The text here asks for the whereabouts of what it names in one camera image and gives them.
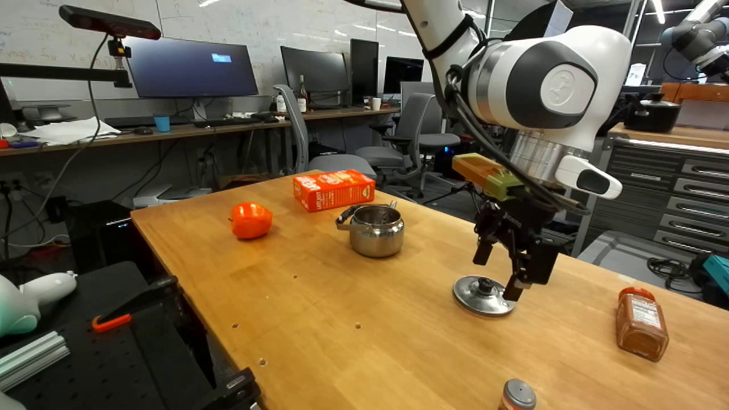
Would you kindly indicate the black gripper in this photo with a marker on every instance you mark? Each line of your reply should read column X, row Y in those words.
column 527, row 213

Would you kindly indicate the silver kettle lid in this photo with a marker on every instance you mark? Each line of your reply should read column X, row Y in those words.
column 480, row 299

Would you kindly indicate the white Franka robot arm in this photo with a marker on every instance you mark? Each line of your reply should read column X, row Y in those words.
column 548, row 83

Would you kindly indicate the grey background robot arm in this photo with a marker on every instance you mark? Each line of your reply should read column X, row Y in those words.
column 702, row 42

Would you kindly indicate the silver metal kettle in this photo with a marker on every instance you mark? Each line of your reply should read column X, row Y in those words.
column 376, row 232

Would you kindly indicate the silver can top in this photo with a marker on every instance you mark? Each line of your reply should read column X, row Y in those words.
column 519, row 396

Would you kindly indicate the orange spice bottle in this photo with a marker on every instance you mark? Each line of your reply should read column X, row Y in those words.
column 643, row 327

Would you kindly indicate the grey drawer cabinet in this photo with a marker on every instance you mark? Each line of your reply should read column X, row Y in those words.
column 669, row 190

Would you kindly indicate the orange cracker box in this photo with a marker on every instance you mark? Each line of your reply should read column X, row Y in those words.
column 334, row 190

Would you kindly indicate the black cooking pot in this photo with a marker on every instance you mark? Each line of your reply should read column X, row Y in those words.
column 656, row 117

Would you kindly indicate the grey mesh office chair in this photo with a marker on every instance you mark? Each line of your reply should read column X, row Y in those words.
column 334, row 162

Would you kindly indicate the white cup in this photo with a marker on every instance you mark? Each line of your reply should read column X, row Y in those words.
column 375, row 103

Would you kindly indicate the teal and black bag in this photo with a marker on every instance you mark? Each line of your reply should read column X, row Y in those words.
column 716, row 273

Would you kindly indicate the small dark monitor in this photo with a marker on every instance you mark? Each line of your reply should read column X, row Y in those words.
column 402, row 73

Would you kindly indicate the black photo light umbrella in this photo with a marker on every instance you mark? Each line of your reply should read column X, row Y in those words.
column 536, row 21

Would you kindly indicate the upright dark monitor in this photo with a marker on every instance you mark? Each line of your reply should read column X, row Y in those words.
column 366, row 68

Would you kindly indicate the orange wooden box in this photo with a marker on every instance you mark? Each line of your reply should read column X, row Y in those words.
column 698, row 91

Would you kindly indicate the orange toy tomato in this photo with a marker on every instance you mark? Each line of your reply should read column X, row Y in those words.
column 252, row 221

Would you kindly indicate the dark desktop monitor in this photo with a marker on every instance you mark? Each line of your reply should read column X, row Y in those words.
column 316, row 73

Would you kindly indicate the long wooden desk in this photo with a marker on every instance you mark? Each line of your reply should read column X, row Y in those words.
column 190, row 131

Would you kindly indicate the large wide monitor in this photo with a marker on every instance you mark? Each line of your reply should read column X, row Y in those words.
column 190, row 68

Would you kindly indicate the blue cup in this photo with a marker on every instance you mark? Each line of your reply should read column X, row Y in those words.
column 162, row 124

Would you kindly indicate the white papers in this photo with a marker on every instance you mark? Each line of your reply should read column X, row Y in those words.
column 69, row 131

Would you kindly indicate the black camera bar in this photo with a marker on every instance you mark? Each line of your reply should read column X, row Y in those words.
column 111, row 21

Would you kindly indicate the aluminium extrusion rail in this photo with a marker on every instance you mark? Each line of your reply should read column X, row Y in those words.
column 31, row 358

